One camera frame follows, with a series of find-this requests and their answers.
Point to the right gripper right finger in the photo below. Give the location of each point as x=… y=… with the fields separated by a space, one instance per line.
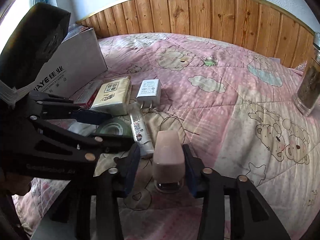
x=196 y=180

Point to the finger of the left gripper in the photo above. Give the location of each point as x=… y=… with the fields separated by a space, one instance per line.
x=56 y=140
x=52 y=107

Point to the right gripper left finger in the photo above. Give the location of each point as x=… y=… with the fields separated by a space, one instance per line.
x=127 y=169

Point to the pink stapler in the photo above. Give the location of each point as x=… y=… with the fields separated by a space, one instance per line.
x=168 y=167

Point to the green tape roll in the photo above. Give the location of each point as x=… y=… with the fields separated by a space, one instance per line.
x=115 y=127

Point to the white small tube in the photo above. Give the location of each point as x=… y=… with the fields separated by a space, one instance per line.
x=140 y=131

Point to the staples box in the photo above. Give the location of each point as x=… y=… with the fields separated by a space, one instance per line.
x=86 y=95

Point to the gold tissue pack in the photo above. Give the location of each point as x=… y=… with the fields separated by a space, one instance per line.
x=113 y=97

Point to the white USB charger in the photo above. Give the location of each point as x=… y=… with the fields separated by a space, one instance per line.
x=149 y=94

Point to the person's left hand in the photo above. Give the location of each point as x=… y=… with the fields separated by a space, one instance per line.
x=14 y=184

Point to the white cardboard box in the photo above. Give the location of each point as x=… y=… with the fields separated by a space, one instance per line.
x=76 y=62

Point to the pink cartoon quilt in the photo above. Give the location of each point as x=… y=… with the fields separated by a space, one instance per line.
x=233 y=108

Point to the glass tea bottle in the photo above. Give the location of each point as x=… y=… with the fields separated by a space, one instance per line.
x=307 y=94

